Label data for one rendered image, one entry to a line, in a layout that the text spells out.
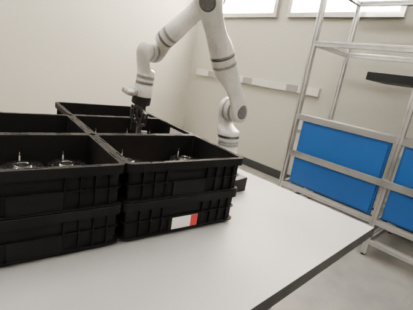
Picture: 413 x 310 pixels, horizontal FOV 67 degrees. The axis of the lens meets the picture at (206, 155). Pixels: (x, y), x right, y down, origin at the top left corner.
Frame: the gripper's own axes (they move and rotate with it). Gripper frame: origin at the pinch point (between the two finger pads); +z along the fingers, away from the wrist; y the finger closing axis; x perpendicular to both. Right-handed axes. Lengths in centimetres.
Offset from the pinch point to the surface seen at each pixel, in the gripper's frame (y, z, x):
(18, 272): -55, 18, 44
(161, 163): -50, -6, 12
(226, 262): -68, 15, -3
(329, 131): 30, -3, -177
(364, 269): -38, 77, -172
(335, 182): 12, 34, -182
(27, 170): -51, -4, 43
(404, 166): -28, 2, -188
